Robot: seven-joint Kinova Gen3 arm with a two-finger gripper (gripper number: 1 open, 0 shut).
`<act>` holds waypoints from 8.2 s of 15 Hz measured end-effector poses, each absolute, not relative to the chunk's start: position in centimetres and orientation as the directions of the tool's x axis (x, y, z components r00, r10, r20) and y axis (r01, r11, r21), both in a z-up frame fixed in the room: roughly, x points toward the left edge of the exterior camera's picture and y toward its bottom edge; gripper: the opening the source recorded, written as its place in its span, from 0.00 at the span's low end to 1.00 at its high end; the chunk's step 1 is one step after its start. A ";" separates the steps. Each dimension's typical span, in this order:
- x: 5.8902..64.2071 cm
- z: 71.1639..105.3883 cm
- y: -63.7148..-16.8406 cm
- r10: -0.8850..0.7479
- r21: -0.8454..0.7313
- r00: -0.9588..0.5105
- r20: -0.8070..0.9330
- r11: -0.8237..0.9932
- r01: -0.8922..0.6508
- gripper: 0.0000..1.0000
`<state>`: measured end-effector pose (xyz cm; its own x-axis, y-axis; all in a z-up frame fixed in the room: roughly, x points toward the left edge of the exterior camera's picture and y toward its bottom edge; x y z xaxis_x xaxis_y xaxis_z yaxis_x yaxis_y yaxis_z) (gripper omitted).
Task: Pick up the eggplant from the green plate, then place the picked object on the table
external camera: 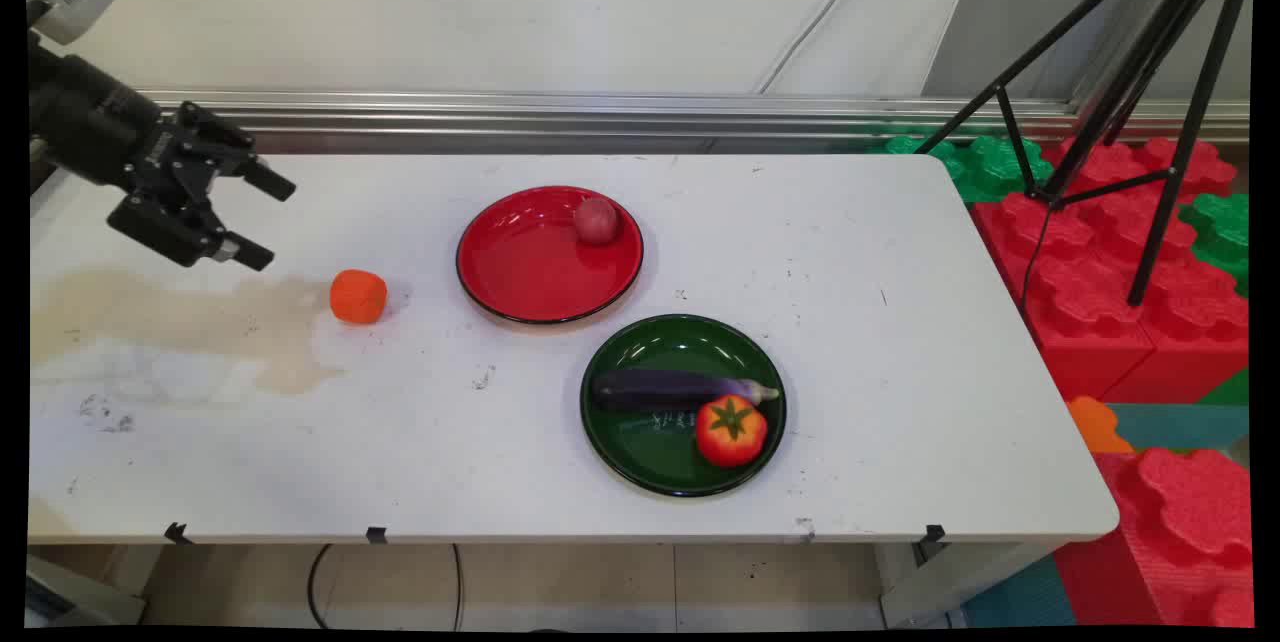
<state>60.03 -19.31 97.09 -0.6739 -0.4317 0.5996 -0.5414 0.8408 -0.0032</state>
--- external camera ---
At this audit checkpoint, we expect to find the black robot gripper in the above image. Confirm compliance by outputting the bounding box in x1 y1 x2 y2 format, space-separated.
28 42 297 272

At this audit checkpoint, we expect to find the purple toy eggplant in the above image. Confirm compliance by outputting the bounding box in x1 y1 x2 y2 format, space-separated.
590 367 781 413

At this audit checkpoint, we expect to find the orange ball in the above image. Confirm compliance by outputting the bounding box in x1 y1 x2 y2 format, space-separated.
329 269 389 326

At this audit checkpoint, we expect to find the red round plate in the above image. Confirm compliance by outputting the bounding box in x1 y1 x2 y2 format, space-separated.
455 185 645 326

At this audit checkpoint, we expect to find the red round toy fruit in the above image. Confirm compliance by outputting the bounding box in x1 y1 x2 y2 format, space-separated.
573 197 622 246

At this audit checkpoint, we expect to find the white table leg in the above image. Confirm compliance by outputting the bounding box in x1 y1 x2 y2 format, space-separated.
878 540 1063 629
27 554 147 627

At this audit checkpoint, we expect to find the dark green round plate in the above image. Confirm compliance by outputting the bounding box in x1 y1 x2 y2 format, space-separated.
579 313 788 499

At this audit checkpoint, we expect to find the red toy tomato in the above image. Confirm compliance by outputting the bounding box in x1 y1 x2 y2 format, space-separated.
695 395 769 469

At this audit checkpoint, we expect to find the green foam block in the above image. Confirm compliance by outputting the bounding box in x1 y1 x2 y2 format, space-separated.
868 133 1054 204
1178 192 1251 299

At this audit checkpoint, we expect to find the red foam block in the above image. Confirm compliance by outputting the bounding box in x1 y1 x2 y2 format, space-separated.
1100 252 1251 405
972 190 1158 403
1050 448 1255 629
1040 135 1239 201

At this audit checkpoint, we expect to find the teal foam mat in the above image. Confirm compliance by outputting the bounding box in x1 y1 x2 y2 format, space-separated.
960 552 1079 629
1105 402 1251 453

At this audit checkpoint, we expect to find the orange foam piece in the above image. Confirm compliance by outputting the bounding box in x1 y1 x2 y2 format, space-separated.
1065 395 1137 455

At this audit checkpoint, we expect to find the silver metal wall rail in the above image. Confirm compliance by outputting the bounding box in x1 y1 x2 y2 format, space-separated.
135 89 1251 156

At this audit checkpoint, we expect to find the thin black tripod cable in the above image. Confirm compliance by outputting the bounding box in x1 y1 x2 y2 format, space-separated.
1019 202 1053 315

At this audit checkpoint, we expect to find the black camera tripod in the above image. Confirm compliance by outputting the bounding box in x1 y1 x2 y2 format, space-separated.
912 0 1255 308

